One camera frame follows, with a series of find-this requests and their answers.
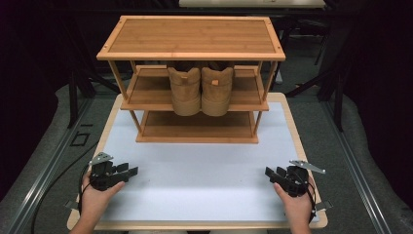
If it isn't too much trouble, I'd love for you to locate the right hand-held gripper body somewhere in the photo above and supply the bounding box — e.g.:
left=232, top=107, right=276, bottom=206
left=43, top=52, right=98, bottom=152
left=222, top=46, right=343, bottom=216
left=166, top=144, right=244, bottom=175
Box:
left=283, top=159, right=326, bottom=198

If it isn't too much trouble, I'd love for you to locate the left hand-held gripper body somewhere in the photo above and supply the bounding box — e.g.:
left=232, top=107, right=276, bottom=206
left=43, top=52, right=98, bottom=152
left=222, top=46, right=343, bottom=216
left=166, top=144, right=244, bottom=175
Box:
left=88, top=151, right=115, bottom=192

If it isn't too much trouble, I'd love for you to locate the tan suede boot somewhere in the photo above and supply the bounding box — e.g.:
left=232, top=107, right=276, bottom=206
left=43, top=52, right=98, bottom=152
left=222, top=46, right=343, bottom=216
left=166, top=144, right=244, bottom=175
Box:
left=201, top=60, right=236, bottom=118
left=167, top=60, right=203, bottom=117

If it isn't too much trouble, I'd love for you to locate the wooden shoe rack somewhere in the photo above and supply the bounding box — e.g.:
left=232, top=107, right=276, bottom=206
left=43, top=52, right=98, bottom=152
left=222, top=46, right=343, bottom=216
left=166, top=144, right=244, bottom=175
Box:
left=95, top=15, right=287, bottom=144

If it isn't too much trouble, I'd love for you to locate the person's right hand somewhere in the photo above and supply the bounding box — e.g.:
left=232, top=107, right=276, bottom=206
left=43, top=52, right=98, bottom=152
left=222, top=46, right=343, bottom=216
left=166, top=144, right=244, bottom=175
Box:
left=273, top=176, right=316, bottom=226

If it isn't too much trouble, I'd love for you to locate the person's left hand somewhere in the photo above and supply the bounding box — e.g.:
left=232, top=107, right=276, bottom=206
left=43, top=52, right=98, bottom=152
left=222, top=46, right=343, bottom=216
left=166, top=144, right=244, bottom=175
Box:
left=80, top=171, right=126, bottom=226

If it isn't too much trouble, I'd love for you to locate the white table mat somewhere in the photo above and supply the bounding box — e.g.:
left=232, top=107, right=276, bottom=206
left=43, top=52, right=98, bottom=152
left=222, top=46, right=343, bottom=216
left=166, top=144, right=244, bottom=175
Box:
left=96, top=101, right=321, bottom=224

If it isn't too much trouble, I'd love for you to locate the black metal stand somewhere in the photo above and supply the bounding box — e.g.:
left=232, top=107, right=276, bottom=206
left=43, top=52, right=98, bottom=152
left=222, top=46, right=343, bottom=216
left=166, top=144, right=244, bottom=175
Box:
left=64, top=61, right=122, bottom=130
left=284, top=61, right=347, bottom=133

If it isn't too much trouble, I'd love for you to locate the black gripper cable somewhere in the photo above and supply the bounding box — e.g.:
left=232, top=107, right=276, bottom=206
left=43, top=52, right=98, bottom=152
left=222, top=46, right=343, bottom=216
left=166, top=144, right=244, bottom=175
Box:
left=30, top=141, right=99, bottom=234
left=291, top=169, right=318, bottom=223

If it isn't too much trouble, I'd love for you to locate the grey metal floor rail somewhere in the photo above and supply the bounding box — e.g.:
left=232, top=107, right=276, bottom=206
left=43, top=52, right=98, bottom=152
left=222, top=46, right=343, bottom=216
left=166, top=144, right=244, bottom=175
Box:
left=2, top=97, right=95, bottom=234
left=319, top=98, right=395, bottom=234

